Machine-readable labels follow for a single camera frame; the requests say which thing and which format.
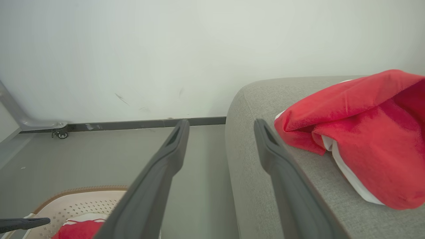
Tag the small black caster wheel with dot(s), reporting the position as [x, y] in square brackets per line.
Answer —
[62, 134]

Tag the red jersey thin white trim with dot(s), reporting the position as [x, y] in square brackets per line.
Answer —
[79, 230]

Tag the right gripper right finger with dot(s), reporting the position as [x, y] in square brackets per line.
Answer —
[292, 189]

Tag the grey fabric sofa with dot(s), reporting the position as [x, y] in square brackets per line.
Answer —
[245, 199]

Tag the cream perforated laundry basket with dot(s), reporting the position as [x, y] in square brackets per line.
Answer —
[76, 205]

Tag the grey metal frame foot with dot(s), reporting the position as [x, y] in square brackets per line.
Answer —
[36, 124]

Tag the red garment wide white band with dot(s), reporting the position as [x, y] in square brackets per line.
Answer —
[365, 132]

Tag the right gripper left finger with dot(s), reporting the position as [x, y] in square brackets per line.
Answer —
[149, 189]

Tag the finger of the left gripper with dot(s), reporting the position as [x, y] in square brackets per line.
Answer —
[23, 223]

